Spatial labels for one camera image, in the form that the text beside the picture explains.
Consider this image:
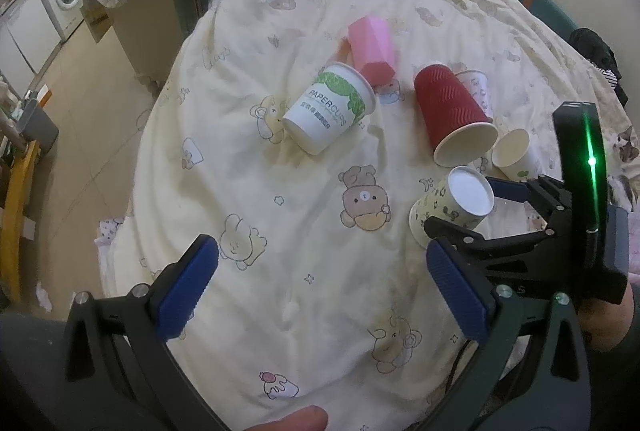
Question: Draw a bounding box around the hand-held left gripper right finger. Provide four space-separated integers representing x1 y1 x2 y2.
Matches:
426 236 599 431

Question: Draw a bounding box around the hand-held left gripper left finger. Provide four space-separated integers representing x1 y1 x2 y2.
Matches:
62 233 236 431

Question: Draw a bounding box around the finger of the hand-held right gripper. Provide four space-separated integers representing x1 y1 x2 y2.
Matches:
486 175 572 228
422 215 552 263

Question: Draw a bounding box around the yellow patterned paper cup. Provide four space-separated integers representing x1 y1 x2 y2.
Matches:
408 165 496 249

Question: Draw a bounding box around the person's right forearm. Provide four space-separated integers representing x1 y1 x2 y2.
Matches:
575 282 640 353

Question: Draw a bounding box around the small white paper cup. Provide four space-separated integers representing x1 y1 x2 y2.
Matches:
491 128 544 182

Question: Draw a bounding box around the red ribbed paper cup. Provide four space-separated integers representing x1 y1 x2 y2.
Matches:
413 63 500 168

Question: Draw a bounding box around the white pink-print paper cup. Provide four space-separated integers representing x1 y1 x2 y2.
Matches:
456 70 496 122

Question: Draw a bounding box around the white green-print paper cup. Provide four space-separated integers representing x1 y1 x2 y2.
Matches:
281 61 377 156

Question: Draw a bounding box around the pink faceted cup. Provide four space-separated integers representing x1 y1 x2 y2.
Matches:
347 15 399 87

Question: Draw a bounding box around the person's left hand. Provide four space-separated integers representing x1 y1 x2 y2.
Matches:
239 405 329 431

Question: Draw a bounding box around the dark clothing pile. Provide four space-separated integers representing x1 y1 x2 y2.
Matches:
569 27 632 108

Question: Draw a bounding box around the cream bear-print blanket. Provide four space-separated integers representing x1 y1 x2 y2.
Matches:
96 0 640 431

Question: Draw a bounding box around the crumpled white tissue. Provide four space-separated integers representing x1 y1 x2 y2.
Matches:
34 282 54 313

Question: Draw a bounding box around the yellow wooden chair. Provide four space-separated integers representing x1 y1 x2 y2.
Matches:
0 138 44 303

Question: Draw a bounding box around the grey bin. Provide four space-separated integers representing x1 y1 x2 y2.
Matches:
17 98 60 155

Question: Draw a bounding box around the beige covered sofa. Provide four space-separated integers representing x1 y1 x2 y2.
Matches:
94 0 187 84

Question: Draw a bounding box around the cardboard box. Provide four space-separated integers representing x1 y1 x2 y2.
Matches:
79 0 114 44

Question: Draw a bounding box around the white cabinet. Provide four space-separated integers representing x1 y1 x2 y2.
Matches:
0 0 62 88

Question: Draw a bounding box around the black cable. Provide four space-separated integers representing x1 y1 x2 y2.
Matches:
446 338 478 394

